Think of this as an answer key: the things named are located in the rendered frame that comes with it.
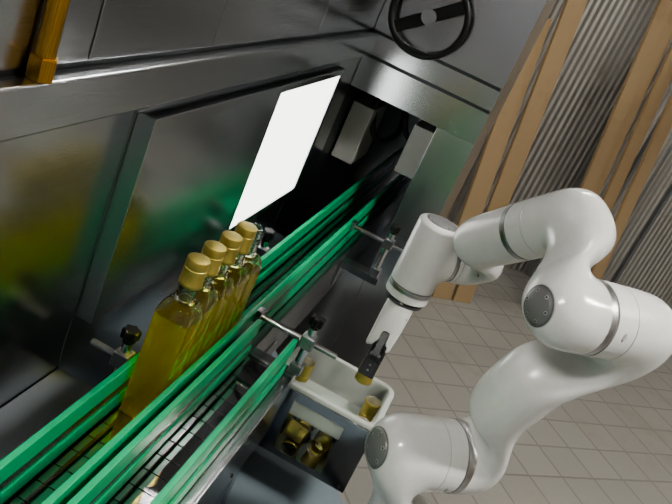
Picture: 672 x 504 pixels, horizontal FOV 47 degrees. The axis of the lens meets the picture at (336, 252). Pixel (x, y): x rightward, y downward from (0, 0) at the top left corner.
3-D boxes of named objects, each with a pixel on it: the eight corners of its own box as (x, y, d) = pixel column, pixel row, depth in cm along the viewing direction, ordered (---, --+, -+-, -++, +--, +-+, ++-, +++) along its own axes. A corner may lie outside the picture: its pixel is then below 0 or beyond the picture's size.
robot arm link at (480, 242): (583, 218, 124) (465, 247, 150) (505, 195, 117) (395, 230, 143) (581, 273, 122) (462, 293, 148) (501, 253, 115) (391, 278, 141)
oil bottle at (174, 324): (137, 393, 123) (177, 282, 115) (167, 411, 122) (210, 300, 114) (117, 410, 118) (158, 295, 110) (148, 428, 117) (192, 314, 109)
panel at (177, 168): (284, 187, 200) (334, 63, 186) (294, 192, 199) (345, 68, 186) (74, 315, 117) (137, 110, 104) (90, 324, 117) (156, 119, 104)
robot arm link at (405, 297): (396, 265, 148) (390, 278, 149) (386, 280, 140) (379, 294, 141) (436, 285, 147) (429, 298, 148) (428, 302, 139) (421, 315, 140)
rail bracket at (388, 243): (329, 275, 211) (362, 204, 203) (384, 304, 209) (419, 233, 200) (324, 281, 207) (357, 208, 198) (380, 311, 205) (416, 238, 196)
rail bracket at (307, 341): (247, 340, 148) (270, 286, 143) (325, 383, 146) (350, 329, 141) (241, 347, 145) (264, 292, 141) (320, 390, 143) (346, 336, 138)
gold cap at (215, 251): (222, 274, 117) (232, 250, 115) (206, 278, 114) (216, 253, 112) (206, 262, 119) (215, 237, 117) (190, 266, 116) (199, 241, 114)
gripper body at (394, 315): (394, 274, 149) (371, 321, 153) (382, 293, 140) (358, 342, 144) (430, 292, 148) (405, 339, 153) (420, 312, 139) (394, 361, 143)
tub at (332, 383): (289, 370, 169) (304, 338, 166) (380, 420, 166) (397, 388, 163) (259, 407, 154) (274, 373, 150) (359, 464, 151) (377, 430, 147)
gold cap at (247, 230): (234, 240, 129) (243, 218, 127) (252, 250, 128) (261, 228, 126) (224, 246, 125) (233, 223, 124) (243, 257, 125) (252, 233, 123)
